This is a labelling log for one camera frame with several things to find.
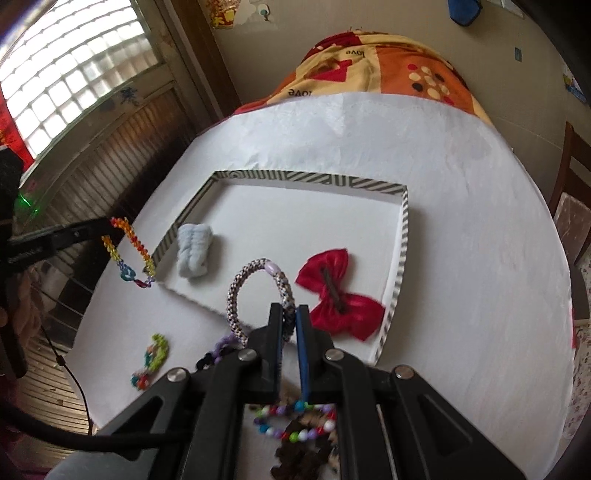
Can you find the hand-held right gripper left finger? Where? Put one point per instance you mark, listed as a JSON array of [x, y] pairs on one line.
[[276, 332]]

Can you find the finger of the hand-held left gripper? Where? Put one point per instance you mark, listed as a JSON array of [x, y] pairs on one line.
[[78, 233]]

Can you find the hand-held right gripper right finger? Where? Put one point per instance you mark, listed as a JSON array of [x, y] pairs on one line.
[[303, 341]]

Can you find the striped shallow box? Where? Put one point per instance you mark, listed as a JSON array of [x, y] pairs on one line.
[[300, 221]]

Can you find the red cloth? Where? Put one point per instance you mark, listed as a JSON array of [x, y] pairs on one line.
[[11, 134]]

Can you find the red bow hair clip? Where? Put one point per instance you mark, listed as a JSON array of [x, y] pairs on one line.
[[355, 311]]

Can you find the dark brown scrunchie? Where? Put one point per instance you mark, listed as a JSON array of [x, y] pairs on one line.
[[300, 454]]

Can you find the light blue scrunchie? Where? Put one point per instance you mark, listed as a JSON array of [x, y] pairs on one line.
[[195, 251]]

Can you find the glass block window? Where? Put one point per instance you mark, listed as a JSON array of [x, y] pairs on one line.
[[78, 69]]

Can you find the white table cover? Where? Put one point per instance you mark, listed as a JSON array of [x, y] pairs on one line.
[[461, 230]]

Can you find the floral cloth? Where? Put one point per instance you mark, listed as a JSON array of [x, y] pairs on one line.
[[581, 369]]

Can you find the orange red printed blanket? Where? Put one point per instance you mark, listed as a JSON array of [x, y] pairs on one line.
[[397, 60]]

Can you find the wooden chair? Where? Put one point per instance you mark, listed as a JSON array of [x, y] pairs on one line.
[[570, 152]]

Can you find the blue cloth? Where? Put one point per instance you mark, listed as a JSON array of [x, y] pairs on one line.
[[464, 11]]

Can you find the colourful wall sticker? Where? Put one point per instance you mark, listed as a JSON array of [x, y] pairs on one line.
[[226, 14]]

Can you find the blue yellow wall sticker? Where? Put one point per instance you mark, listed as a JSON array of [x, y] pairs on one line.
[[573, 86]]

